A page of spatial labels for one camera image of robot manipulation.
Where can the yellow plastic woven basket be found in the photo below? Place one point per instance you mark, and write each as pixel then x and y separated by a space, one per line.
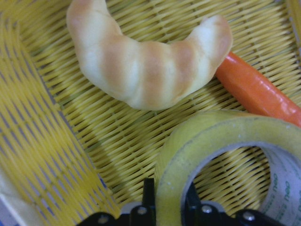
pixel 68 149

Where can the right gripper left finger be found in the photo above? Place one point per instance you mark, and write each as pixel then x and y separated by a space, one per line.
pixel 144 214

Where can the toy croissant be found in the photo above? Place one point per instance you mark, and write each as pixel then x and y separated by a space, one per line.
pixel 146 75

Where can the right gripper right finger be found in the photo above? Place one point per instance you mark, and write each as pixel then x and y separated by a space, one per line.
pixel 201 212

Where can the yellow tape roll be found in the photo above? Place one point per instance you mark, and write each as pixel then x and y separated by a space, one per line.
pixel 195 142

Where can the toy carrot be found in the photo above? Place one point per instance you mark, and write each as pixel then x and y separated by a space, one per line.
pixel 255 92

